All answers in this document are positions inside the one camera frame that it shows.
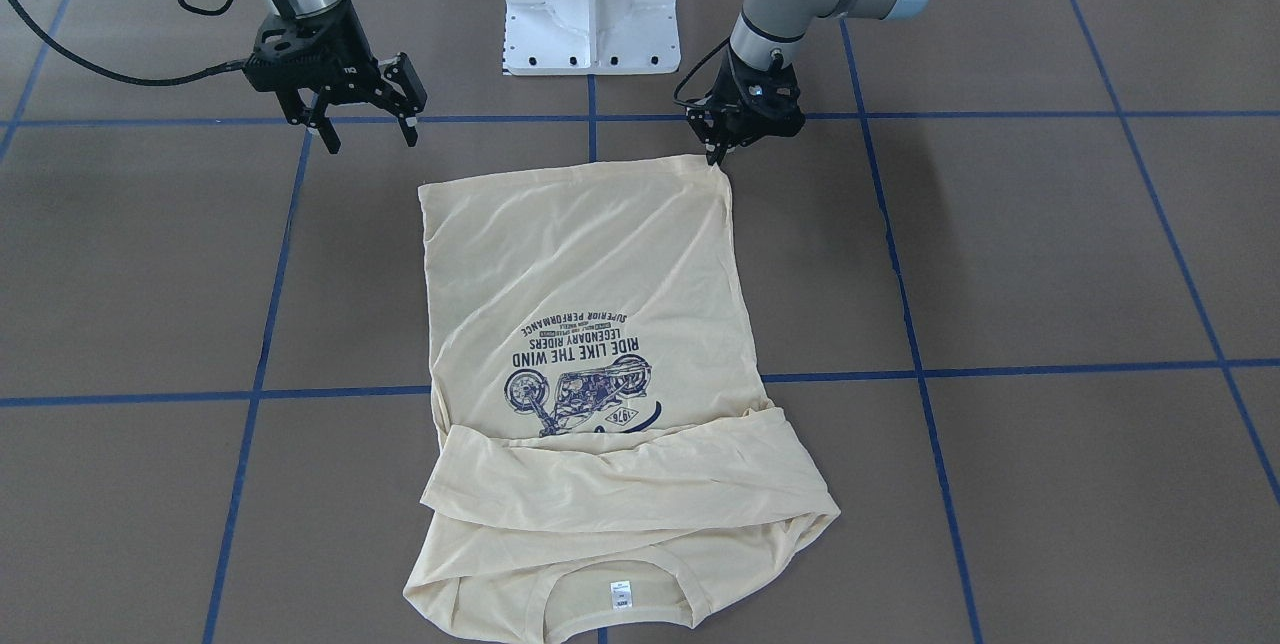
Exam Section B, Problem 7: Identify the yellow long-sleeve printed shirt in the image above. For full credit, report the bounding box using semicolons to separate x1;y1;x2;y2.
403;155;840;643

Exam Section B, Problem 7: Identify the brown table mat blue grid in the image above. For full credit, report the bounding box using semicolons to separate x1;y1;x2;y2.
1;0;1279;643

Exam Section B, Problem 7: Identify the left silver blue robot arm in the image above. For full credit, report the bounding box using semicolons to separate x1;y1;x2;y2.
672;0;931;166

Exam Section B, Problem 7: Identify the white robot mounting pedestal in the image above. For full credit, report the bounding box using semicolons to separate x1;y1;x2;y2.
502;0;681;76

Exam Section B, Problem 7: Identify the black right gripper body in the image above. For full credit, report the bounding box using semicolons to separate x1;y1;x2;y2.
244;0;428;125

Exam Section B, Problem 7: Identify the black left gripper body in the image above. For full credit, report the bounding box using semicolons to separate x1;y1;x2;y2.
687;51;806;147

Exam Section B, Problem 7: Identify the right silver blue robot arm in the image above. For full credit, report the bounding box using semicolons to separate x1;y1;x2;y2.
239;0;428;154

